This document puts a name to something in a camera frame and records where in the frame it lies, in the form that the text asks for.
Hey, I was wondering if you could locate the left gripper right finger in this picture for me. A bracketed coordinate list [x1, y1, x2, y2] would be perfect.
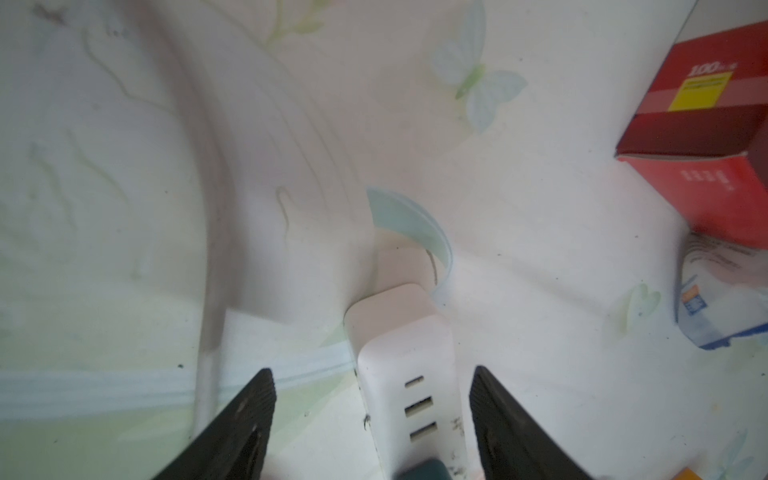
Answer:
[469, 365, 590, 480]

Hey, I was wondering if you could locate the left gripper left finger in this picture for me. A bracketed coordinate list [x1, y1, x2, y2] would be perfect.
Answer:
[155, 368, 277, 480]

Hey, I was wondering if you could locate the white power strip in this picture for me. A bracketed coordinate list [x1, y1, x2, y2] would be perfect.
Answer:
[344, 283, 468, 479]

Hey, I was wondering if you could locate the teal usb charger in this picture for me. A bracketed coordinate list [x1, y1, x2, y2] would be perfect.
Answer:
[396, 459, 452, 480]

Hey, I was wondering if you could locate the orange power strip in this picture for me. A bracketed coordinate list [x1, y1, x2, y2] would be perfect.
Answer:
[672, 467, 703, 480]

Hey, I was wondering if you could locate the blue white packet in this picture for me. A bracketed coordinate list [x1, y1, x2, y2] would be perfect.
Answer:
[676, 233, 767, 350]

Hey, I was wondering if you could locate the red cardboard box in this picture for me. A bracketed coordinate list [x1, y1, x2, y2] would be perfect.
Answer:
[616, 1, 767, 249]

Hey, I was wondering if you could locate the grey power strip cable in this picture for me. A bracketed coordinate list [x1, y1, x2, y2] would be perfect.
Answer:
[107, 0, 253, 433]

